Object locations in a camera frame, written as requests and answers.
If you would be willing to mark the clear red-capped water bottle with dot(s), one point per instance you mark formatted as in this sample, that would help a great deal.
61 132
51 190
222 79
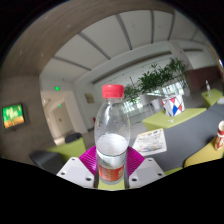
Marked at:
112 146

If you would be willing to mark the green exit sign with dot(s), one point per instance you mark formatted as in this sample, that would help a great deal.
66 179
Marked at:
57 88

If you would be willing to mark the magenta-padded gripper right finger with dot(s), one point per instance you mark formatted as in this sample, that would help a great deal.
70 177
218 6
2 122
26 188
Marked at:
145 171

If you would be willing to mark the green wall screen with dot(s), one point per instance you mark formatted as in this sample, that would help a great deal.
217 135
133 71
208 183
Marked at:
13 116

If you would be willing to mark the wide green ottoman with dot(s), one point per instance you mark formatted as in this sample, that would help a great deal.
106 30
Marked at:
160 121

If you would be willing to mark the white printed magazine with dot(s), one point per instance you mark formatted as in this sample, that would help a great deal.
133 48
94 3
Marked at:
150 142

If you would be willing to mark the small clear drink bottle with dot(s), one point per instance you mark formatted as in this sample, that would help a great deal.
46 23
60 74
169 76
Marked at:
208 89

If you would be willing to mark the group of potted plants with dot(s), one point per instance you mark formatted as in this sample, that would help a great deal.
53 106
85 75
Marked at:
156 78

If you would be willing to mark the small green ottoman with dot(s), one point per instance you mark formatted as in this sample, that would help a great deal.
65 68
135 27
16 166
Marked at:
211 99

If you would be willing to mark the red and white mug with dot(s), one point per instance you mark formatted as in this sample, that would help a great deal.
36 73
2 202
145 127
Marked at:
220 138

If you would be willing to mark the black bag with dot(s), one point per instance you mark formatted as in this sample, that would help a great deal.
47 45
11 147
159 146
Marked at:
73 137

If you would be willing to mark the green ottoman with bag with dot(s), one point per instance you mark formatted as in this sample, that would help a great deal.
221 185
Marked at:
71 150

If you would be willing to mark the red blue white cube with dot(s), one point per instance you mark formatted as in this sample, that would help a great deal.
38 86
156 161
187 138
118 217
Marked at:
173 106

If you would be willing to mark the framed wall plaque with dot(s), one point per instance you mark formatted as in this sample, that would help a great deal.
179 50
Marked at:
89 98

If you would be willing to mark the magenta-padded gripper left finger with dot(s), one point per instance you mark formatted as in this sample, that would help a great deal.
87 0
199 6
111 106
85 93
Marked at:
78 171

